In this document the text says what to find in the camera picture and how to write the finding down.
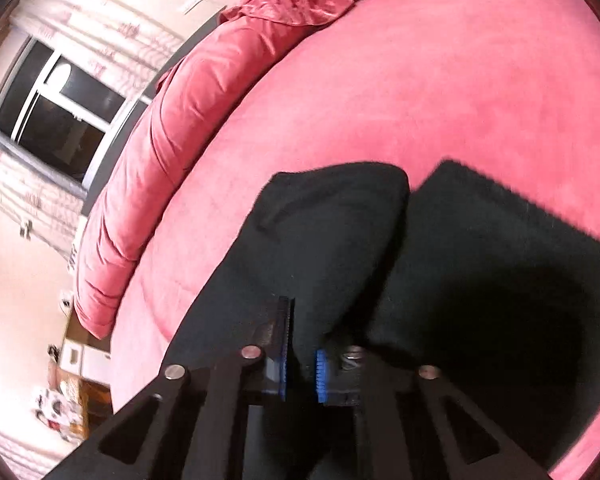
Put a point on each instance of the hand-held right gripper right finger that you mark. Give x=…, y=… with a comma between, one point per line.
x=322, y=377

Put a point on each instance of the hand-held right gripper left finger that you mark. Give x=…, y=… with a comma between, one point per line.
x=283, y=355

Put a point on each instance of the black pants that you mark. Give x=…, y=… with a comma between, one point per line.
x=459, y=260

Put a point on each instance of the wooden bedside cabinet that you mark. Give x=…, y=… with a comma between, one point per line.
x=75, y=385

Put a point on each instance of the long red velvet pillow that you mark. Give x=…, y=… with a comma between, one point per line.
x=155, y=160

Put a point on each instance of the white patterned curtain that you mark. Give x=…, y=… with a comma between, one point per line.
x=25, y=195
x=105, y=35

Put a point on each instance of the pink bed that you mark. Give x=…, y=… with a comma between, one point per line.
x=429, y=85

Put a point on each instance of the dark headboard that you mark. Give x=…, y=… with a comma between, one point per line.
x=180, y=55

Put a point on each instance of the window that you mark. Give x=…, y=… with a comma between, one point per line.
x=55, y=110

